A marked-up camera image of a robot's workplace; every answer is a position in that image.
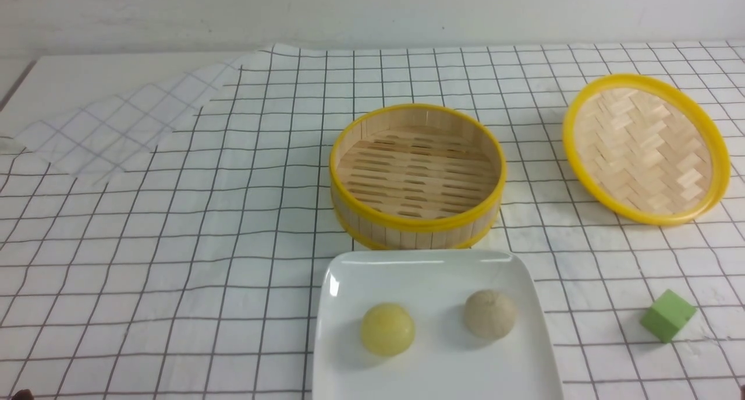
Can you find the yellow steamed bun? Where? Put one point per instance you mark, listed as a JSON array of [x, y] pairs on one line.
[[387, 330]]

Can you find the beige steamed bun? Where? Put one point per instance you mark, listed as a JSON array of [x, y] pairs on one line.
[[490, 314]]

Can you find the white square plate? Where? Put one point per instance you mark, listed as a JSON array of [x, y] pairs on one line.
[[445, 361]]

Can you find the yellow-rimmed bamboo steamer basket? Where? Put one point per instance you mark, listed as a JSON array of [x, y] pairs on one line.
[[417, 176]]

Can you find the white checkered tablecloth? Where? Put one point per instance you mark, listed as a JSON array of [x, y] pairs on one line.
[[197, 275]]

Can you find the yellow-rimmed woven steamer lid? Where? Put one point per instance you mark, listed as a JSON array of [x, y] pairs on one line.
[[645, 150]]

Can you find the green cube block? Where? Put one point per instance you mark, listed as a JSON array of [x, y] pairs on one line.
[[667, 315]]

